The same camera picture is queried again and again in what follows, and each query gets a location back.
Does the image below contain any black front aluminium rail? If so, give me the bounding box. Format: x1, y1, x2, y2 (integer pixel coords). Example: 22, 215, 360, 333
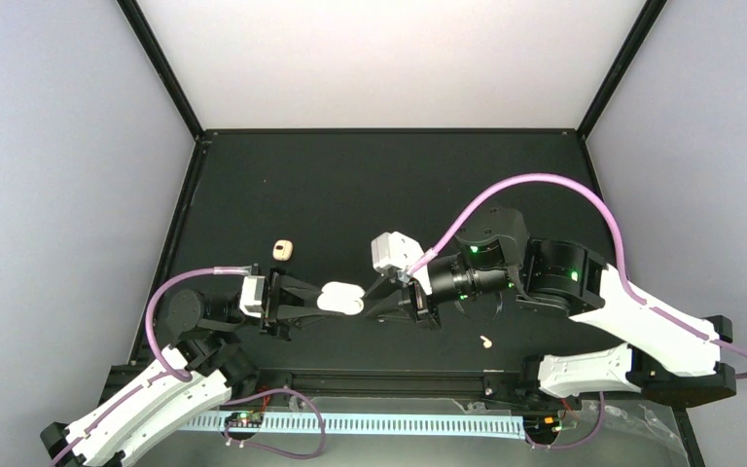
103, 366, 679, 413

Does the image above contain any white earbuds charging case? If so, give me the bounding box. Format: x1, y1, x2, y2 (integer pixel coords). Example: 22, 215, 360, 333
316, 281, 365, 316

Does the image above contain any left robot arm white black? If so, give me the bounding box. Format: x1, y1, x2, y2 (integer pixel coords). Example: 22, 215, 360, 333
40, 266, 312, 466

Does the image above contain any light blue slotted cable duct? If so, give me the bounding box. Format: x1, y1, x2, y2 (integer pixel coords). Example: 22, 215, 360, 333
180, 411, 525, 440

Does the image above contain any circuit board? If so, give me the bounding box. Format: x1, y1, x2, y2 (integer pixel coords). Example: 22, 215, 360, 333
225, 412, 264, 429
523, 416, 577, 433

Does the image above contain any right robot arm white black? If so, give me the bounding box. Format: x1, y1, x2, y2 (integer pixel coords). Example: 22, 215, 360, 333
364, 205, 737, 409

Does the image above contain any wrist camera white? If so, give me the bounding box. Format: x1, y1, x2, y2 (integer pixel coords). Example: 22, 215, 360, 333
238, 275, 267, 318
371, 232, 432, 295

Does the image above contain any purple cable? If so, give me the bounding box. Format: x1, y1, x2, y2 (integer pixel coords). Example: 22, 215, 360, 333
406, 172, 747, 451
51, 265, 252, 467

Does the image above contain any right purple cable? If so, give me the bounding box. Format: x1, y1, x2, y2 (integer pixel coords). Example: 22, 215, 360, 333
406, 172, 747, 451

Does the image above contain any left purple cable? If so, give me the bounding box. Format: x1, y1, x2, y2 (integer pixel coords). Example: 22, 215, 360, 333
51, 265, 252, 467

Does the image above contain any right circuit board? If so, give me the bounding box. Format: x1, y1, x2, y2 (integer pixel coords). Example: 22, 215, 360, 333
523, 416, 577, 433

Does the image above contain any beige small earbuds case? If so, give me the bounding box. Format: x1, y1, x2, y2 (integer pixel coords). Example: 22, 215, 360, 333
272, 239, 294, 262

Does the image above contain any left circuit board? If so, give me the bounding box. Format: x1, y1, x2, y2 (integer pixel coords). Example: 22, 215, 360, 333
225, 412, 264, 429

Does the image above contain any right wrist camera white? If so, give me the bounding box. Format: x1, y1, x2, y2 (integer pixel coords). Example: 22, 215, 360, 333
371, 232, 432, 295

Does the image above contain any clear plastic sheet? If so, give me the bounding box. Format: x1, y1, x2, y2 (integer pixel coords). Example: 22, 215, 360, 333
450, 398, 688, 467

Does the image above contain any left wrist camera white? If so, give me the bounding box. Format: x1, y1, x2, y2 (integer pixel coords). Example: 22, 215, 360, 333
238, 275, 267, 318

